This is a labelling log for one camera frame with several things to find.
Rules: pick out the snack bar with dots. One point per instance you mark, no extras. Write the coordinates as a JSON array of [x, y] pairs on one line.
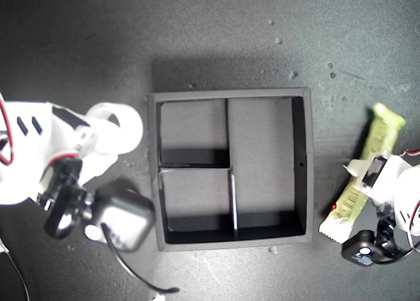
[[382, 133]]

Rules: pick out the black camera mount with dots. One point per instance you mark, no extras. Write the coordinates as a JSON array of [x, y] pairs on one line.
[[64, 212], [387, 235]]

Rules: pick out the black tray with wells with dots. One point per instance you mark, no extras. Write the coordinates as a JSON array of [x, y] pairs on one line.
[[262, 143]]

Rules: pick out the wide white tape roll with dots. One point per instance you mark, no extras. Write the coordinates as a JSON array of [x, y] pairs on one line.
[[129, 133]]

